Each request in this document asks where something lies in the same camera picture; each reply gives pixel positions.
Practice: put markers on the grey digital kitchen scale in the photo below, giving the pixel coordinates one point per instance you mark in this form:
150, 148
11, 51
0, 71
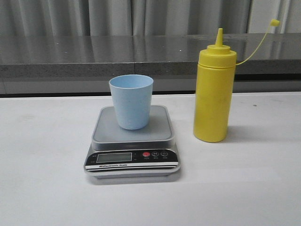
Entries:
120, 153

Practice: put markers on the grey curtain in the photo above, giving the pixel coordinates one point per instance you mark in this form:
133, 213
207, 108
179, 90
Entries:
145, 17

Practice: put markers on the yellow squeeze bottle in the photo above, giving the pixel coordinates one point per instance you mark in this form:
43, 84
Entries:
215, 78

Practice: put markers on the light blue plastic cup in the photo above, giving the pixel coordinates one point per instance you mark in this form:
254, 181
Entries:
131, 95

